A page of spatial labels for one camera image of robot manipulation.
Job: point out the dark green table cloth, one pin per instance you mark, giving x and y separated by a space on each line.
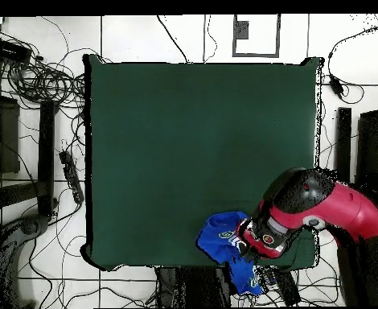
176 145

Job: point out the black rectangular device box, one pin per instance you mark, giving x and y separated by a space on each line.
10 51

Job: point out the black metal stand frame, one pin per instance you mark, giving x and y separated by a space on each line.
46 154
342 145

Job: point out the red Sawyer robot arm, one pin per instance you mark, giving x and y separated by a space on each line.
346 209

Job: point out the black power strip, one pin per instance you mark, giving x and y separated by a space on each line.
287 286
71 177

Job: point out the grey curved stand base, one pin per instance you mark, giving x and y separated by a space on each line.
12 244

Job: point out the blue printed T-shirt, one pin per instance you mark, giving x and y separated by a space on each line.
218 238

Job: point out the grey square floor hatch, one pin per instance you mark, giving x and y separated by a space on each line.
241 30

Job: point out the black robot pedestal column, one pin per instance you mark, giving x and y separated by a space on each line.
192 286

